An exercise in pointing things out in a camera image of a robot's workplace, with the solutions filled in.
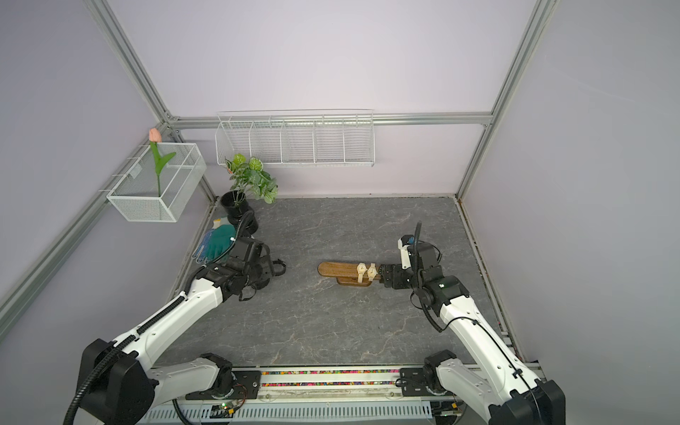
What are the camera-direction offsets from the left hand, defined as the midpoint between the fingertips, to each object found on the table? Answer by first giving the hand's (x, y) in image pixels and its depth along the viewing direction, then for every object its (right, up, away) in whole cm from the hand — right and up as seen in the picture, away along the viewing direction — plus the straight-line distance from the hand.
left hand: (265, 267), depth 84 cm
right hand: (+41, 0, -3) cm, 41 cm away
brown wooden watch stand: (+26, -3, +3) cm, 26 cm away
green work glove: (-25, +6, +22) cm, 34 cm away
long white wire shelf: (+19, +46, +16) cm, 53 cm away
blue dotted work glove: (-31, +1, +18) cm, 36 cm away
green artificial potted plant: (-7, +31, +2) cm, 31 cm away
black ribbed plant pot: (-16, +20, +15) cm, 29 cm away
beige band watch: (+34, -2, +3) cm, 35 cm away
